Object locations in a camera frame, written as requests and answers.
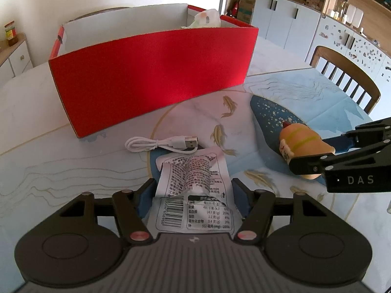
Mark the printed table mat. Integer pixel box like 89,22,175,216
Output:
0,67,391,269

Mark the tan squishy toy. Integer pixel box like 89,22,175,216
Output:
279,121,336,180

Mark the white tissue pack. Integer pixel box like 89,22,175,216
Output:
181,9,221,29

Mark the white usb cable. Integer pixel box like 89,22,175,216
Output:
125,135,199,154

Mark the white marble desktop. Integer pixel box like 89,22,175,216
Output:
0,35,391,293

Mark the wooden shelf cabinet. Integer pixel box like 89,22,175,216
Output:
226,0,391,51

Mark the red lid jar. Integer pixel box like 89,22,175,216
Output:
4,21,16,47

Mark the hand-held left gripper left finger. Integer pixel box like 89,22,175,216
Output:
58,178,157,245

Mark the red cardboard box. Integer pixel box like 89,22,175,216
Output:
48,4,260,138

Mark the brown slatted chair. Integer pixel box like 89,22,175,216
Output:
308,46,382,114

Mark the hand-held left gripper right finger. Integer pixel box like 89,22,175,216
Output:
230,177,331,246

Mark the white sideboard cabinet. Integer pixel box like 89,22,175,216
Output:
0,32,34,81

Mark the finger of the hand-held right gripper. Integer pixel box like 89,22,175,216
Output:
323,118,391,154
289,143,391,178

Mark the white sticker covered cabinet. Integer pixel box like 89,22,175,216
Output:
305,15,391,98

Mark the silver snack packet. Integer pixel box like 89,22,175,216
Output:
154,146,242,235

